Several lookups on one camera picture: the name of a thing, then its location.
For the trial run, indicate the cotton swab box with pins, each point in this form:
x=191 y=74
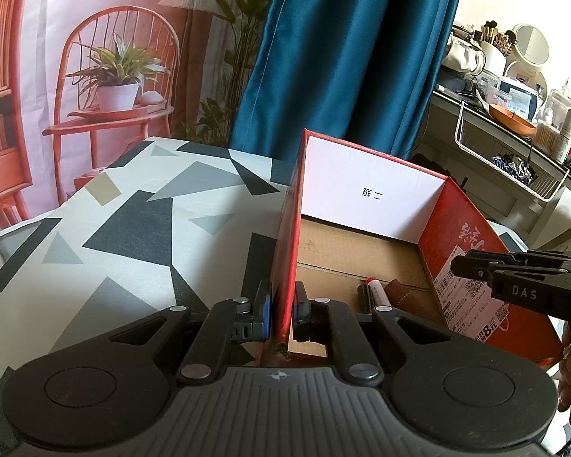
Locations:
x=549 y=138

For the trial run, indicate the orange bowl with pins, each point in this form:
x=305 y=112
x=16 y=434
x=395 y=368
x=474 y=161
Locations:
x=511 y=121

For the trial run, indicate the bunch of makeup brushes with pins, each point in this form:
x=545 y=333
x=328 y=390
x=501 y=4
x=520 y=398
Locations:
x=495 y=33

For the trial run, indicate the small round mirror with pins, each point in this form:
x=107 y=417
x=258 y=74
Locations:
x=528 y=78

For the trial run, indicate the white cloth bag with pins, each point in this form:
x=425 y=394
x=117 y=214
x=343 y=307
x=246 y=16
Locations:
x=462 y=54

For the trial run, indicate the grey vanity desk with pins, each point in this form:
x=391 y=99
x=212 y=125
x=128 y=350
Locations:
x=504 y=209

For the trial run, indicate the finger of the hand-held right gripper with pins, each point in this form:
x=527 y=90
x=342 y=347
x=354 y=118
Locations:
x=476 y=263
x=523 y=288

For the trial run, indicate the black cylindrical tube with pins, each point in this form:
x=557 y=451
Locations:
x=364 y=297

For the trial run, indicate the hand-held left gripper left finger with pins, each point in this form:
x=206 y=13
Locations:
x=266 y=307

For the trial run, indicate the tall white bottle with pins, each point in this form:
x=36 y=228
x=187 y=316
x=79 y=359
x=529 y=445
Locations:
x=567 y=133

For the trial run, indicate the blue and white box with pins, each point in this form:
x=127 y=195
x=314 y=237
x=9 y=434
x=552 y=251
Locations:
x=517 y=97

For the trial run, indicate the round white vanity mirror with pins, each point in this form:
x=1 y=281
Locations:
x=532 y=44

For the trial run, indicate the white tube with red cap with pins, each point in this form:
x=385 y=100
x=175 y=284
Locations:
x=378 y=291

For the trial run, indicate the clear round container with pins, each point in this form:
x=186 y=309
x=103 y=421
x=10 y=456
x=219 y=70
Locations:
x=498 y=99

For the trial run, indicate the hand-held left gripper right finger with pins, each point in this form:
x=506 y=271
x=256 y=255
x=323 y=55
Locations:
x=302 y=314

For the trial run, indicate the teal blue curtain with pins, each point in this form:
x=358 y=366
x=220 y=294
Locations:
x=352 y=57

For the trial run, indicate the clear acrylic organizer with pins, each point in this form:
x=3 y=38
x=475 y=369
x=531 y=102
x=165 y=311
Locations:
x=559 y=104

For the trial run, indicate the geometric patterned tablecloth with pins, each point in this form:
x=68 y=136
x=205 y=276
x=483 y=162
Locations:
x=123 y=228

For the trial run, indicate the printed room scene backdrop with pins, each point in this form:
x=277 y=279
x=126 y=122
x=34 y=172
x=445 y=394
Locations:
x=52 y=104

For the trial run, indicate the red cardboard box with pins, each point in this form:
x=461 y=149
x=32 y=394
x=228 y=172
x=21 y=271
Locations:
x=457 y=228

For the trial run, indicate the brown case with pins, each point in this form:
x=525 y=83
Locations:
x=402 y=295

